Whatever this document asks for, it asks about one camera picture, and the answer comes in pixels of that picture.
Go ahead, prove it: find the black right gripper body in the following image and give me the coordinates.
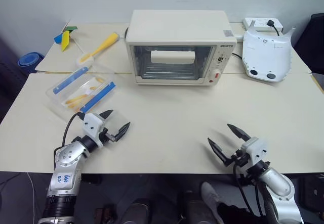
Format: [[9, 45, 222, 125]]
[[226, 147, 251, 168]]

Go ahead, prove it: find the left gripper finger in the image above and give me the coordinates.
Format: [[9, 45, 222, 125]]
[[114, 122, 132, 142], [99, 109, 114, 120]]

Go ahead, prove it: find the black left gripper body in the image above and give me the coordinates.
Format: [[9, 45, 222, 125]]
[[99, 126, 120, 147]]

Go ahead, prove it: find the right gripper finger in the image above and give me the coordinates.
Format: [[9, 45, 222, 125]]
[[207, 137, 230, 166], [226, 123, 252, 142]]

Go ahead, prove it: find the cream toaster oven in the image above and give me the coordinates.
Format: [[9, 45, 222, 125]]
[[125, 9, 237, 86]]

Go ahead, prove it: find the long yellow bread stick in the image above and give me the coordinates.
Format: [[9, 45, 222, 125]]
[[65, 95, 89, 106]]

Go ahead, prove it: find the clear container with blue clips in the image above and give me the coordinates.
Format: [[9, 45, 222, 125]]
[[45, 66, 117, 115]]

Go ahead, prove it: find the white shoe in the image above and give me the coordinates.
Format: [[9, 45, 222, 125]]
[[200, 182, 225, 224]]

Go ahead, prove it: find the dark rounded shape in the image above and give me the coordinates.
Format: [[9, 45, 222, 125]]
[[176, 190, 219, 224], [120, 198, 158, 224]]

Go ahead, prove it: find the white robot shell cover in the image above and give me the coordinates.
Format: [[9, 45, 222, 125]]
[[241, 21, 297, 84]]

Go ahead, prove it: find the yellow plastic piece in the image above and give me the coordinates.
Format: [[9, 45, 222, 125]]
[[61, 30, 71, 53]]

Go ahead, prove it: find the white power strip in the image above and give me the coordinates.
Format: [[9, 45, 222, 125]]
[[242, 17, 284, 32]]

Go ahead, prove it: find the black chair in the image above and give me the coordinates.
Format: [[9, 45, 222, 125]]
[[294, 13, 324, 75]]

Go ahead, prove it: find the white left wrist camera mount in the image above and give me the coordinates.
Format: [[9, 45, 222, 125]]
[[82, 112, 107, 148]]

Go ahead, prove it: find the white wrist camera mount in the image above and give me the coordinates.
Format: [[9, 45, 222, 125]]
[[82, 112, 107, 148], [241, 137, 269, 168]]

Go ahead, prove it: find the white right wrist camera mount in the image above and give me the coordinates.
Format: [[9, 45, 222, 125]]
[[241, 137, 269, 168]]

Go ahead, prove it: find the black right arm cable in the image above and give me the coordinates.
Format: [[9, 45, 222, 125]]
[[232, 162, 264, 217]]

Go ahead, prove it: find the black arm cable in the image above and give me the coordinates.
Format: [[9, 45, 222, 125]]
[[232, 162, 264, 217], [61, 112, 86, 148]]

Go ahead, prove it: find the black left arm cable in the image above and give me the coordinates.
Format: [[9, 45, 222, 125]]
[[61, 112, 86, 148]]

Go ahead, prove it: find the yellow handled white brush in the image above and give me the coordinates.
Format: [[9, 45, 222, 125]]
[[75, 32, 120, 67]]

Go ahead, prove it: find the black plug with cable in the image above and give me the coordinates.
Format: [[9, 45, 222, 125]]
[[266, 19, 281, 37]]

